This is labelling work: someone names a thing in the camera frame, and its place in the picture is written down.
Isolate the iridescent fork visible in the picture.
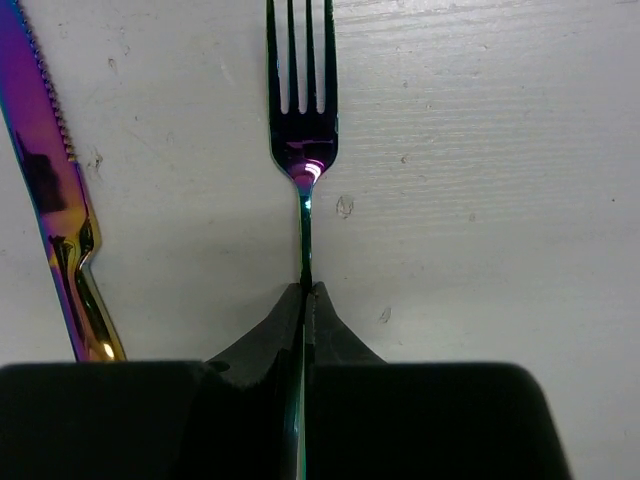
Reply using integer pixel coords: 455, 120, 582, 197
266, 1, 338, 479

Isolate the iridescent table knife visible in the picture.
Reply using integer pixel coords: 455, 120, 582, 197
1, 1, 126, 362

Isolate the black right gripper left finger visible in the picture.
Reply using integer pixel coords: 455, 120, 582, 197
1, 284, 304, 479

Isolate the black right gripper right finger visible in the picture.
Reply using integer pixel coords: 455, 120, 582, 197
305, 283, 571, 479

